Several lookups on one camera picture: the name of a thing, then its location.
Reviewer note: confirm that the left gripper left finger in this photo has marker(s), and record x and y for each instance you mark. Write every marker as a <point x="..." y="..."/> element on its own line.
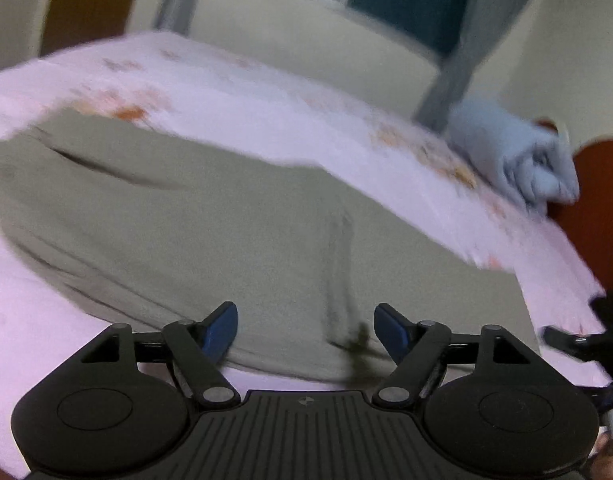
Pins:
<point x="197" y="349"/>

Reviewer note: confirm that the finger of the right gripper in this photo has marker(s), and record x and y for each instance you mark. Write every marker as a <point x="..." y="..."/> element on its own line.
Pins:
<point x="570" y="343"/>

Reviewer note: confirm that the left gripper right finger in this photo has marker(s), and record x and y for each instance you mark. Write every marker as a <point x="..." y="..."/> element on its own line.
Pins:
<point x="416" y="349"/>

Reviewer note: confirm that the olive green pants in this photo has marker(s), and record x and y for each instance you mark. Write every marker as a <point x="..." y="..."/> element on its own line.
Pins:
<point x="139" y="227"/>

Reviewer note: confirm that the person's hand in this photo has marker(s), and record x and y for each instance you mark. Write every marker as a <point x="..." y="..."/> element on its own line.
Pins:
<point x="602" y="464"/>

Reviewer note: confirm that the red wooden headboard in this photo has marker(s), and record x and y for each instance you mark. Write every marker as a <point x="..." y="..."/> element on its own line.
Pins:
<point x="588" y="223"/>

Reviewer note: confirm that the rolled light blue blanket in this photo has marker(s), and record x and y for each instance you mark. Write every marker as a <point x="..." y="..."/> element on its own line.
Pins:
<point x="527" y="164"/>

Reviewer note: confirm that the pink floral bed sheet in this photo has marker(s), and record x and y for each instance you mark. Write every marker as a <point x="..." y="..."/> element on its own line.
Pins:
<point x="207" y="94"/>

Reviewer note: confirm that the sliding glass window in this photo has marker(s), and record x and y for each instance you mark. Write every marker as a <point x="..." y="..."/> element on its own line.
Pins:
<point x="366" y="0"/>

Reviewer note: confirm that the brown wooden door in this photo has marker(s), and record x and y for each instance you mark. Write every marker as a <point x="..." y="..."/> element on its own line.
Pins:
<point x="69" y="23"/>

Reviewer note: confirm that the right grey curtain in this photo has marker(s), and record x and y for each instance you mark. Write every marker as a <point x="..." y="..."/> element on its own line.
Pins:
<point x="484" y="25"/>

